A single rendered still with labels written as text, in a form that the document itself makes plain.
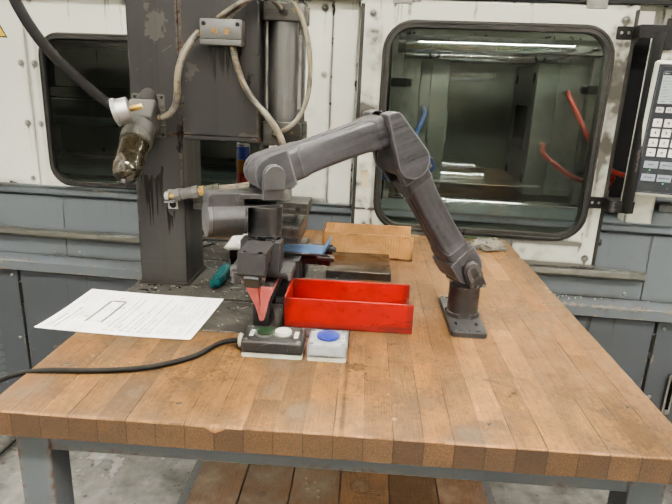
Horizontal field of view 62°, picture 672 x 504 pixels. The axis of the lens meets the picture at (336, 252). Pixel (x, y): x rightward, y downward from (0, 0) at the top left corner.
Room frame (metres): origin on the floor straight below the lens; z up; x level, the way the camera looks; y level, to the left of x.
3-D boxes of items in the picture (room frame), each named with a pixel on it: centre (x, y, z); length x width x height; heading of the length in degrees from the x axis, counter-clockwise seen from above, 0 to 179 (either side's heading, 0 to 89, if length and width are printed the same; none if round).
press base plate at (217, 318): (1.28, 0.20, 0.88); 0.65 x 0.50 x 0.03; 177
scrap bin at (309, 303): (1.05, -0.03, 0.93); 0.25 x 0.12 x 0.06; 87
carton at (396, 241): (1.53, -0.09, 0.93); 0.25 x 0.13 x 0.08; 87
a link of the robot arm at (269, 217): (0.89, 0.12, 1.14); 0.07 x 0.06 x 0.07; 115
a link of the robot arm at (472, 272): (1.07, -0.26, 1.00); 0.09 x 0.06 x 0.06; 25
